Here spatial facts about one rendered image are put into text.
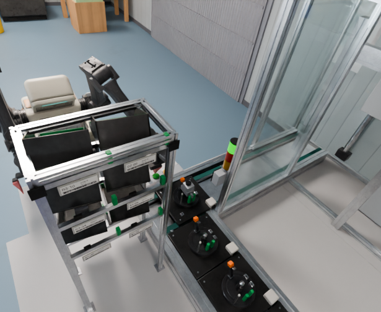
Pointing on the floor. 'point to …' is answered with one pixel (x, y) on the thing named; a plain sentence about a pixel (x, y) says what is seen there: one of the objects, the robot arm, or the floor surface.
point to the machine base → (334, 194)
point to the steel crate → (21, 10)
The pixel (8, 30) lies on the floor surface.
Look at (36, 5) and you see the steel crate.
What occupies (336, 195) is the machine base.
